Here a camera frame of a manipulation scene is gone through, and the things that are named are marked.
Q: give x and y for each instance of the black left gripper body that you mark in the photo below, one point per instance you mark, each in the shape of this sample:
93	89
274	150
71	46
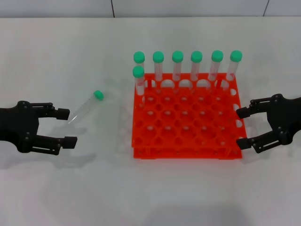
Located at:
14	124

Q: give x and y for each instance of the clear test tube green cap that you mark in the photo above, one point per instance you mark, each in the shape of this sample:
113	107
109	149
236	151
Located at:
196	56
177	56
98	94
217	56
138	71
139	57
158	56
236	55

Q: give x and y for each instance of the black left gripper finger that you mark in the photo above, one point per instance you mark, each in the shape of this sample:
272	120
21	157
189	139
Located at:
70	142
62	113

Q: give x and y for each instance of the orange test tube rack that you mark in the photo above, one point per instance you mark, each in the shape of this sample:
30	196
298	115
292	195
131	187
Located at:
200	155

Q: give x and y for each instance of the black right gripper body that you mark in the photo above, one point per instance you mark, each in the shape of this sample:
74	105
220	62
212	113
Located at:
287	117

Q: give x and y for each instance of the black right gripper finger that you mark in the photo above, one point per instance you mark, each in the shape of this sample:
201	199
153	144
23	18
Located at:
244	143
243	113

